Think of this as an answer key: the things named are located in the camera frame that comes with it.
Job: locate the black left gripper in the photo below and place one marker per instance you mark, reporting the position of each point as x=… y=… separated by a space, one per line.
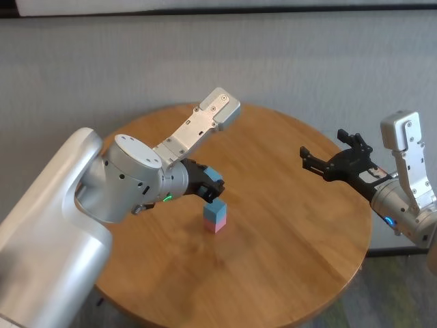
x=196 y=181

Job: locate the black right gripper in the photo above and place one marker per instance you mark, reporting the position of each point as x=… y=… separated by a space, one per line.
x=355 y=167

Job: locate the blue cube block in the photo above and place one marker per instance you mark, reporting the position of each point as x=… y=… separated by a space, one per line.
x=212 y=173
x=215 y=211

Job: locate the pink cube block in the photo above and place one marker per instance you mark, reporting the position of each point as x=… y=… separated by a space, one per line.
x=215 y=226

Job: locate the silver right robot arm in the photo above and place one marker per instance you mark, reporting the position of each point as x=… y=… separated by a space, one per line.
x=396 y=212

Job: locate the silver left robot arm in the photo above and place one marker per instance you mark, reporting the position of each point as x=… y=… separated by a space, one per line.
x=68 y=212

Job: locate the black table foot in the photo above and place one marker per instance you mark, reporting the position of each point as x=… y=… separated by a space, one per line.
x=100 y=302

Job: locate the black baseboard strip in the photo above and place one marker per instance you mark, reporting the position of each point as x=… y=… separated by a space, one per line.
x=239 y=11

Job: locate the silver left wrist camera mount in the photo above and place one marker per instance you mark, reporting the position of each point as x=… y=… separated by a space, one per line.
x=198 y=130

